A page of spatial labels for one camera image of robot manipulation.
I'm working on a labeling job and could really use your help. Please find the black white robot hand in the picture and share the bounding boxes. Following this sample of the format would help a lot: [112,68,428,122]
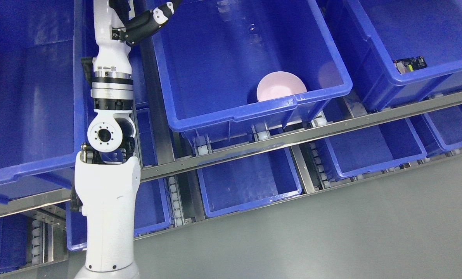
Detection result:
[93,0,181,47]

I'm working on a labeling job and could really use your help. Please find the pink bowl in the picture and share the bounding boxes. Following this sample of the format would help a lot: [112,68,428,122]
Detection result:
[256,71,307,102]

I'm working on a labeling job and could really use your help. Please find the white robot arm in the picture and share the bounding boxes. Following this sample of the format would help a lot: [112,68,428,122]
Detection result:
[74,39,140,279]

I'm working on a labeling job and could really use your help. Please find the blue bin under arm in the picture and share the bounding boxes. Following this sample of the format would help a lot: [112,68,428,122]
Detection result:
[65,108,174,251]

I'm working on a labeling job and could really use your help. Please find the metal shelf rack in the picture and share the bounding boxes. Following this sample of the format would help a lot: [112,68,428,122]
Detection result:
[0,35,462,279]

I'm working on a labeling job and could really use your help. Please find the blue bin lower middle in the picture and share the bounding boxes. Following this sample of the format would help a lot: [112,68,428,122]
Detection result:
[197,148,303,218]

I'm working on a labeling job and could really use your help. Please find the blue storage bin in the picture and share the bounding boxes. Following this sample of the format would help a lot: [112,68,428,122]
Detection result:
[0,0,98,204]

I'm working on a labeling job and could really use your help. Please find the blue bin lower left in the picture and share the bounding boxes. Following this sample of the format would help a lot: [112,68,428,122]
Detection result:
[0,214,28,274]

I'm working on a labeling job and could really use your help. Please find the blue bin upper right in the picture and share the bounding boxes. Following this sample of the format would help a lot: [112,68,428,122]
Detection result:
[317,0,462,111]

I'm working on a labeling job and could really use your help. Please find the blue bin lower right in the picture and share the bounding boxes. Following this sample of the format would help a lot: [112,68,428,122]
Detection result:
[314,118,427,182]

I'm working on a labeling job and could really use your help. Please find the small circuit board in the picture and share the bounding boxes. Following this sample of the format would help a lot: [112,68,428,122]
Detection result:
[393,55,427,74]

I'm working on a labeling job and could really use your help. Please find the blue bin far right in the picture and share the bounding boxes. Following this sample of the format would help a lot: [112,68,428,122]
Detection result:
[410,104,462,157]

